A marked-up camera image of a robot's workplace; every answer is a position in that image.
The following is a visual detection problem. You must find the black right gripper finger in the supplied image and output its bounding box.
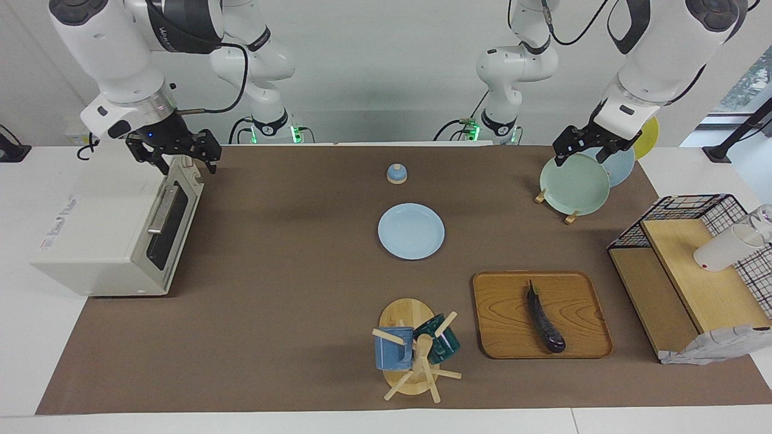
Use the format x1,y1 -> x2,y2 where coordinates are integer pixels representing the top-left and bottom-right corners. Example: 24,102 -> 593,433
193,130 -> 222,175
127,140 -> 171,175

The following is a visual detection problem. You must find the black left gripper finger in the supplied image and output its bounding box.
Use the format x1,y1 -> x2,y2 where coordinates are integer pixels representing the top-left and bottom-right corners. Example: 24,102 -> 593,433
594,142 -> 637,165
553,127 -> 584,168

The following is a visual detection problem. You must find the toaster oven glass door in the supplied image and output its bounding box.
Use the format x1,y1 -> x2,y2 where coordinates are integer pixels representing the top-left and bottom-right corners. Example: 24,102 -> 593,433
131,156 -> 204,296

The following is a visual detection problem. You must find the white toaster oven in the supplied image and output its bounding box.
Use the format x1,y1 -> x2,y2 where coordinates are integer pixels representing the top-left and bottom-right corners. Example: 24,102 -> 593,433
31,142 -> 204,297

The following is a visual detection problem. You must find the light blue racked plate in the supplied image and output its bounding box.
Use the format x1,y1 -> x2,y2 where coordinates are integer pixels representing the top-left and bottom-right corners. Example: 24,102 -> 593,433
579,146 -> 636,187

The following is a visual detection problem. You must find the pale green plate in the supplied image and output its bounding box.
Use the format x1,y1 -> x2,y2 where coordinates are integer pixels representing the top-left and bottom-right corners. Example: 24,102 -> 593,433
539,154 -> 611,216

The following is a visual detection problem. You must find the yellow plate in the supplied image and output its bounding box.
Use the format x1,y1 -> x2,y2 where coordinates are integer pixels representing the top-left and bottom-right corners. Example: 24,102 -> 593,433
633,116 -> 660,160

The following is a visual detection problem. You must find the white power socket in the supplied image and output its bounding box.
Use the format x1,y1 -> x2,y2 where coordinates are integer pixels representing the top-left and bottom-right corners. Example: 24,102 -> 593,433
65,118 -> 100,148

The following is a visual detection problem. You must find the wooden plate rack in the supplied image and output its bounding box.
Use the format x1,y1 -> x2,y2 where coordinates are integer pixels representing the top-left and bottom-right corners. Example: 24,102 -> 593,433
534,188 -> 581,225

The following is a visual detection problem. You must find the black stand with pole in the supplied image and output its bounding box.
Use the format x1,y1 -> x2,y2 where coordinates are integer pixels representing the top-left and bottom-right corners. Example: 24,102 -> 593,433
703,96 -> 772,163

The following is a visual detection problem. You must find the black clamp block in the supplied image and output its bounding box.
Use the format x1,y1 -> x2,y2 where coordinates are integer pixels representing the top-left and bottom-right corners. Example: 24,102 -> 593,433
0,124 -> 32,163

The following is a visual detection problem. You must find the brown table mat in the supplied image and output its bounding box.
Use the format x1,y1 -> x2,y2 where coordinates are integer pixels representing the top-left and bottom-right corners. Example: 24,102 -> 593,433
35,145 -> 772,415

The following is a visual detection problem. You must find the white cup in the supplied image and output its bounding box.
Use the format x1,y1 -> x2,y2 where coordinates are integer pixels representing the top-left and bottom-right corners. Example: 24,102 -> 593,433
693,224 -> 765,272

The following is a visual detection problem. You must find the wooden shelf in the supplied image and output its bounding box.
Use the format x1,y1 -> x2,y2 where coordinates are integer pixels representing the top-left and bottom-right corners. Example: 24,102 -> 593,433
608,218 -> 772,362

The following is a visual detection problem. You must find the clear glass cup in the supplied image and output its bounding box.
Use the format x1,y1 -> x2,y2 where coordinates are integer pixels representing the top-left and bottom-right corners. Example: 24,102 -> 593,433
747,205 -> 772,245

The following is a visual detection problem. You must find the wooden serving tray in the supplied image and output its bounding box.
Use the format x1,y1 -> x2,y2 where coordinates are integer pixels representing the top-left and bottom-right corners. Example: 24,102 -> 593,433
472,271 -> 614,360

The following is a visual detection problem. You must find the wooden mug tree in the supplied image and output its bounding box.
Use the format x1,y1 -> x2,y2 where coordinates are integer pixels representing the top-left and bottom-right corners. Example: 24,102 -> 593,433
372,298 -> 463,403

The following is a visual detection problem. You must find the dark green mug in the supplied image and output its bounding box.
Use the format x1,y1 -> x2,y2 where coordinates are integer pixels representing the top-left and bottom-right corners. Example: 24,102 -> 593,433
413,313 -> 461,364

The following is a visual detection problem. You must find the blue mug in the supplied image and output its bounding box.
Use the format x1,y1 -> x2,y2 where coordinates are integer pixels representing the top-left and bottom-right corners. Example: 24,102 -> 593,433
374,327 -> 416,371

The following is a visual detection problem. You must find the black base cable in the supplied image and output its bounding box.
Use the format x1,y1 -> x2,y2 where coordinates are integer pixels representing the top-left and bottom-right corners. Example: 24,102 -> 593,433
228,116 -> 257,145
433,90 -> 489,142

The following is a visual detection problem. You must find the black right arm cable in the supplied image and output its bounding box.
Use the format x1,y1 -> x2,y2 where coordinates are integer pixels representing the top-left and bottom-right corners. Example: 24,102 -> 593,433
178,39 -> 249,115

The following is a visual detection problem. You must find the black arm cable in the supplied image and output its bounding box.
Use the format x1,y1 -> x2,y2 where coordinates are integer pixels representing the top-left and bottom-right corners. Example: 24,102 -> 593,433
542,0 -> 611,46
178,39 -> 249,115

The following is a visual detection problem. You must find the black wire basket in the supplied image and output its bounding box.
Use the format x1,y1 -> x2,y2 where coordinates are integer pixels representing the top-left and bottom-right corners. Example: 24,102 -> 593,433
608,193 -> 772,320

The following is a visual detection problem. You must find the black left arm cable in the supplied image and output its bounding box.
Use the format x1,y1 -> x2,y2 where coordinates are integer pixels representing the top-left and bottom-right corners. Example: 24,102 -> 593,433
542,0 -> 611,46

